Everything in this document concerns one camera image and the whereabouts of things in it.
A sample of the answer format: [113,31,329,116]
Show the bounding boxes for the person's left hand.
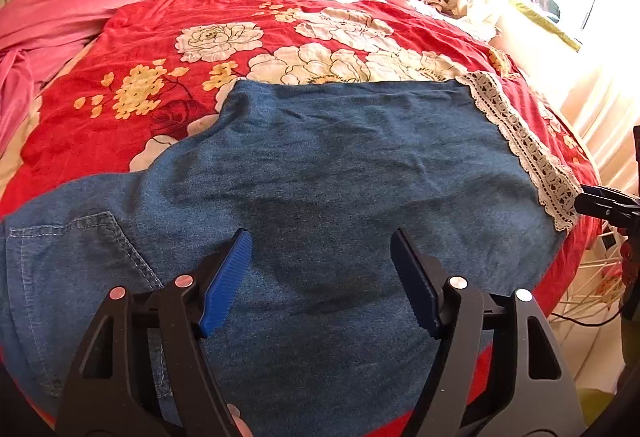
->
[226,404,253,437]

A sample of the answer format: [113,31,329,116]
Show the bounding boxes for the black cable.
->
[550,304,626,329]

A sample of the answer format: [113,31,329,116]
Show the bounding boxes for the green cloth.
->
[510,0,583,52]

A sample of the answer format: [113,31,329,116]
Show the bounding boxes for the cream curtain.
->
[447,0,640,198]

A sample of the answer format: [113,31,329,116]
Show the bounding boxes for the yellow green object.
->
[575,384,623,437]

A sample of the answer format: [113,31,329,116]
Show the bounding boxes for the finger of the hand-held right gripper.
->
[574,186,640,230]

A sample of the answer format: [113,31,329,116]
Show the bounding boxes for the blue denim pants lace trim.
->
[0,78,581,437]

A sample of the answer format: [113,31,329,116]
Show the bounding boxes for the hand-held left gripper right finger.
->
[391,227,588,437]

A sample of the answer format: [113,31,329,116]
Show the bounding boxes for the white wire rack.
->
[550,222,633,383]

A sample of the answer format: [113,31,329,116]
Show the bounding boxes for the red floral blanket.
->
[0,0,603,430]

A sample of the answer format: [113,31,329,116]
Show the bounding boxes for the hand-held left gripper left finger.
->
[55,227,254,437]

